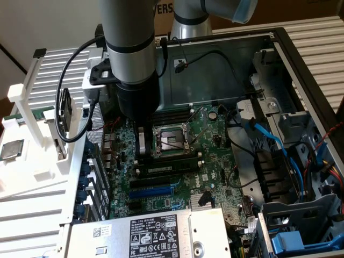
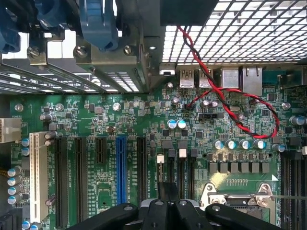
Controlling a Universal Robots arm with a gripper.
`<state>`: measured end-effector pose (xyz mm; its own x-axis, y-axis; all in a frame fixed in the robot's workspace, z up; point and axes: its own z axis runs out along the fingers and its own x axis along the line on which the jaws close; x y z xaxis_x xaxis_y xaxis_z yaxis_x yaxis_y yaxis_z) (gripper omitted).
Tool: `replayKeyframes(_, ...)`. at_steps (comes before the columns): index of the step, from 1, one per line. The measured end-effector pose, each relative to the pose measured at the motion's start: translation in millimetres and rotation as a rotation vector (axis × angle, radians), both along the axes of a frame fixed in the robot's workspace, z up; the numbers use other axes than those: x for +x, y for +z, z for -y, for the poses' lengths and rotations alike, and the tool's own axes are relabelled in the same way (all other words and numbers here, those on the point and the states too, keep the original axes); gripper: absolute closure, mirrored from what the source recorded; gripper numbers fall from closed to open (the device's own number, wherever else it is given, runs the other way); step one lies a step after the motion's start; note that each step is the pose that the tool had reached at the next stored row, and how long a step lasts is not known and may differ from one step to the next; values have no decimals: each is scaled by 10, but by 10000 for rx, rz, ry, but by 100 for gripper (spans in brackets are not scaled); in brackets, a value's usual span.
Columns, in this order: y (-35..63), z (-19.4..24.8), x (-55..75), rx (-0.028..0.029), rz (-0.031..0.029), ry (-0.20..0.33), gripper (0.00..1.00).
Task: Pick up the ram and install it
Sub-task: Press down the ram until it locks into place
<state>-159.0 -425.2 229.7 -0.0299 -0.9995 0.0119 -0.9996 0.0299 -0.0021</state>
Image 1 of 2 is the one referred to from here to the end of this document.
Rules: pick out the silver chipset heat sink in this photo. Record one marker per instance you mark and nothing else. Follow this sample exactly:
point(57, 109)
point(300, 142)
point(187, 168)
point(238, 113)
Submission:
point(194, 201)

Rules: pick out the black plastic card guide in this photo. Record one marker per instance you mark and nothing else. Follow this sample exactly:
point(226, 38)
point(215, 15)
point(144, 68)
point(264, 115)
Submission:
point(271, 174)

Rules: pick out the long black expansion slot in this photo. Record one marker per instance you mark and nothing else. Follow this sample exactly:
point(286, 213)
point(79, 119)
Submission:
point(150, 182)

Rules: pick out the silver coin battery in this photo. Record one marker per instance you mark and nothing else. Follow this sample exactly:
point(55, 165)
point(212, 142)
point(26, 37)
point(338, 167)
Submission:
point(213, 115)

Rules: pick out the grey metal disk bay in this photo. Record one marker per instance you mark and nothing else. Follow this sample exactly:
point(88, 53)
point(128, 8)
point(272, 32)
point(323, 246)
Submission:
point(295, 215)

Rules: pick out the white parts rack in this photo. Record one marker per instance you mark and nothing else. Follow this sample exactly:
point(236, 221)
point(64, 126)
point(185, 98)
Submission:
point(32, 185)

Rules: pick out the black RAM slot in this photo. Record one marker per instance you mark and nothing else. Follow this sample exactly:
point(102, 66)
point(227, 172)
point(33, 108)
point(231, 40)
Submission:
point(174, 117)
point(174, 113)
point(172, 121)
point(174, 109)

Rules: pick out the bare green RAM stick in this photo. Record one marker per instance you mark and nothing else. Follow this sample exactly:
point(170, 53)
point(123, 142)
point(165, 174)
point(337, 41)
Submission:
point(43, 115)

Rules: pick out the blue plastic disk bracket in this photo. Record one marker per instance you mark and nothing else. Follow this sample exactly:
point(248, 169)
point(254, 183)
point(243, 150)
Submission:
point(290, 242)

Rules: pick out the silver disk drive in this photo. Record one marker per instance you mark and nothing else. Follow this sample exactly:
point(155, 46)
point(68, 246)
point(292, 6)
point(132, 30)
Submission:
point(243, 113)

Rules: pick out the small black box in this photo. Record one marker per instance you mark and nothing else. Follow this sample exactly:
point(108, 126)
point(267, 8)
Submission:
point(99, 33)

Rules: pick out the CPU socket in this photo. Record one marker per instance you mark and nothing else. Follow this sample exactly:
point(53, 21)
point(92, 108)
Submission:
point(174, 134)

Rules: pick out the silver CPU chip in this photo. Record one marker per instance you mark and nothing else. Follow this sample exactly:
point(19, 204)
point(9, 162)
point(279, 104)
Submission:
point(12, 150)

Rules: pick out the short black expansion slot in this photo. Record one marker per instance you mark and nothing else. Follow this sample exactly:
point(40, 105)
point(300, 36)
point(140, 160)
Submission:
point(134, 206)

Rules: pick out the open metal PC case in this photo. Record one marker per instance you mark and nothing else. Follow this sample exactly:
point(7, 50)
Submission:
point(215, 80)

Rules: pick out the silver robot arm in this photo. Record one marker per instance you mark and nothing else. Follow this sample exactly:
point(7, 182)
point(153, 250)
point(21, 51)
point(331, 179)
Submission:
point(126, 32)

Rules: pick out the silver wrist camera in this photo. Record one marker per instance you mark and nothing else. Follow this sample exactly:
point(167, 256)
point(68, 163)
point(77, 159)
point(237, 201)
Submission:
point(90, 90)

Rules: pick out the printed cardboard box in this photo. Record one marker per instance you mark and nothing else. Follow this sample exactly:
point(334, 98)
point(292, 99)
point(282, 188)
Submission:
point(164, 18)

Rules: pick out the blue expansion slot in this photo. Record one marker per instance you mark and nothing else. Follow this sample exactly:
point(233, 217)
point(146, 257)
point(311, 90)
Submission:
point(150, 193)

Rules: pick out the silver power supply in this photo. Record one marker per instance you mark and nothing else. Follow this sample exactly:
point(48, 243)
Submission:
point(113, 236)

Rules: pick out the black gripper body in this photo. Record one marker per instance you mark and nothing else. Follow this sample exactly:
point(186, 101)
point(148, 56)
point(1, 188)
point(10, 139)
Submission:
point(137, 102)

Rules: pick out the black graphics card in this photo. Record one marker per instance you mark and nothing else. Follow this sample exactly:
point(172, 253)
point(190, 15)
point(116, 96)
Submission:
point(68, 110)

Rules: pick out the green Dell motherboard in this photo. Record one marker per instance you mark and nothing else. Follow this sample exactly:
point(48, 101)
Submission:
point(215, 172)

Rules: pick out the black RAM module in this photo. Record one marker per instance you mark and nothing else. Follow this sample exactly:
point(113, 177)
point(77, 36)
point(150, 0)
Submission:
point(158, 170)

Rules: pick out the blue slot retention clip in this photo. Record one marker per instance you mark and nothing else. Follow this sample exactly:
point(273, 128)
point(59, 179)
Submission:
point(86, 168)
point(80, 210)
point(82, 196)
point(84, 182)
point(90, 148)

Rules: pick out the steel socket locking lever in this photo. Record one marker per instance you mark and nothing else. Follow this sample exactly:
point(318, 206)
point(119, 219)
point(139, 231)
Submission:
point(172, 144)

